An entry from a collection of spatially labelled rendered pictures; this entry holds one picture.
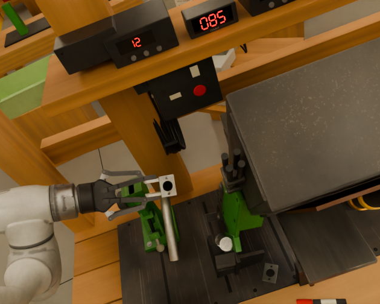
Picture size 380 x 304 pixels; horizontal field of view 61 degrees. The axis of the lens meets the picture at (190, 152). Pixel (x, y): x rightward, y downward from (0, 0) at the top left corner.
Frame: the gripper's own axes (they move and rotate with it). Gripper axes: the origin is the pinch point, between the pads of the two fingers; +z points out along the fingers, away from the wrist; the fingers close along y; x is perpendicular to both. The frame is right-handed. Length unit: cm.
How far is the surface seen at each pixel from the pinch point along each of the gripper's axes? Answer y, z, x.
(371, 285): -35, 54, -10
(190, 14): 39.3, 10.3, -15.1
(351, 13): 129, 251, 183
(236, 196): -4.2, 16.4, -12.9
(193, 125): 33, 70, 190
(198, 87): 24.1, 12.9, -6.3
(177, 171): 2.1, 13.1, 32.1
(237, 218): -10.1, 17.2, -9.8
